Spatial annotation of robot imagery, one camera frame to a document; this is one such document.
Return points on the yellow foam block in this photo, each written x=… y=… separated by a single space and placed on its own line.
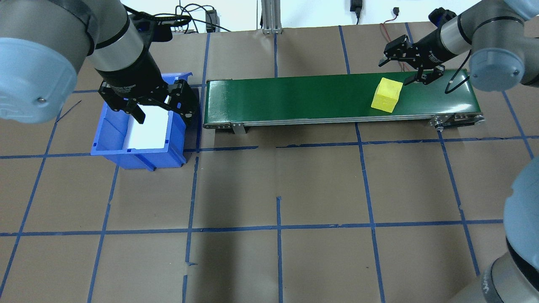
x=386 y=96

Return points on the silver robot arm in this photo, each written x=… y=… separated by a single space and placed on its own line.
x=497 y=63
x=38 y=63

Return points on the white foam pad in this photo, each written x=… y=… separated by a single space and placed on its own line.
x=149 y=130

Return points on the black power adapter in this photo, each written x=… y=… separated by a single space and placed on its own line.
x=356 y=5
x=211 y=20

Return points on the blue plastic storage bin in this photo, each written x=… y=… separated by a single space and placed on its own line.
x=139 y=159

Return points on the green conveyor belt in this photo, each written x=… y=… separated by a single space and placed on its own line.
x=294 y=99

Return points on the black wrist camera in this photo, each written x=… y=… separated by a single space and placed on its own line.
x=158 y=31
x=442 y=17

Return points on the aluminium upright post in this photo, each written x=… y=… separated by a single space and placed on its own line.
x=272 y=17

